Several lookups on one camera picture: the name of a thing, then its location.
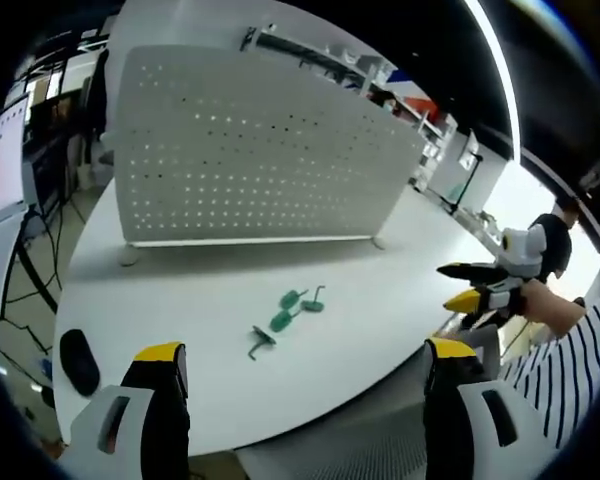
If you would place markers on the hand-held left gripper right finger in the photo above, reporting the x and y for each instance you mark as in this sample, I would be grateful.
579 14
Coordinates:
460 420

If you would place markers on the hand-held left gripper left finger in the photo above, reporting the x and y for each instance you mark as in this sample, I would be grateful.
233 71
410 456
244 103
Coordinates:
130 420

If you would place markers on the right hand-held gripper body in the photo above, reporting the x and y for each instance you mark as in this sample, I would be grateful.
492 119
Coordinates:
519 255

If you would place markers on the green hook assembly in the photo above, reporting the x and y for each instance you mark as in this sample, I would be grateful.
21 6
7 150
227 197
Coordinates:
261 340
290 299
281 320
312 302

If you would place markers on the white perforated mounting plate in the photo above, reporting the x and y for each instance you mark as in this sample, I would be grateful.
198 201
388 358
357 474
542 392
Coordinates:
260 150

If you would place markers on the person's right hand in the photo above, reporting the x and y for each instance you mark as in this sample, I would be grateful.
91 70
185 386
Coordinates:
552 306

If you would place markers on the black computer mouse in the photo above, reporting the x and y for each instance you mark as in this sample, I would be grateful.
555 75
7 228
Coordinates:
80 362

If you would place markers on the black tripod stand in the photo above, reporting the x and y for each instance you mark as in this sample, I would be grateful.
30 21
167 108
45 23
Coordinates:
464 190

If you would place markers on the grey mesh office chair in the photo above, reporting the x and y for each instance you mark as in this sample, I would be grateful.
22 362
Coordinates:
340 445

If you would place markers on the long ceiling light strip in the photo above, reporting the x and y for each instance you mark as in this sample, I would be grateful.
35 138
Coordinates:
505 80

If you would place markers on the computer monitor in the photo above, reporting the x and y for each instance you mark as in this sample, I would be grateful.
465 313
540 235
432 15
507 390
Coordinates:
5 155

